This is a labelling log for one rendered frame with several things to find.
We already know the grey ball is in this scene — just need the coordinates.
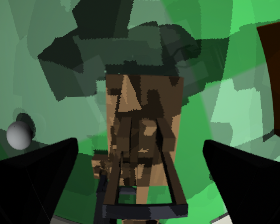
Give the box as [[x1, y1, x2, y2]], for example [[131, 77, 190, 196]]
[[6, 121, 32, 151]]

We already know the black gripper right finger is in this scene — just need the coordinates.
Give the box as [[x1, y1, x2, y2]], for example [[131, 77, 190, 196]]
[[203, 140, 280, 224]]

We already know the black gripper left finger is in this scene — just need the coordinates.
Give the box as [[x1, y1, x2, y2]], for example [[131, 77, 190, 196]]
[[0, 137, 79, 224]]

